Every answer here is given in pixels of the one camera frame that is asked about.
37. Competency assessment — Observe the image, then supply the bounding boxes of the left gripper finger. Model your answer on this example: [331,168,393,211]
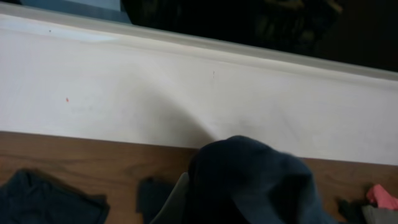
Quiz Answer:
[150,172,190,224]

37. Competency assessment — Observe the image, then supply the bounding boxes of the blue denim shorts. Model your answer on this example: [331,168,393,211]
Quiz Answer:
[136,135,340,224]

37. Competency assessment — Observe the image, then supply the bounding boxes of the folded dark navy garment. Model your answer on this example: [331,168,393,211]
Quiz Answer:
[1,170,109,224]

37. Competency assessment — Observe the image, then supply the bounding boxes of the white table edge board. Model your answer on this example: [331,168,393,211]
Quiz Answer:
[1,3,397,165]

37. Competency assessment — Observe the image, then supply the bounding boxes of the black garment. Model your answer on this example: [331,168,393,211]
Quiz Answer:
[337,199,367,224]

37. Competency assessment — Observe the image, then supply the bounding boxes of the grey shorts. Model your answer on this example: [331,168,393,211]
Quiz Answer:
[361,205,398,224]

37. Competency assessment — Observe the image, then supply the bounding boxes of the red garment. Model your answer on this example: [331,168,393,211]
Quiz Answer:
[366,184,398,210]

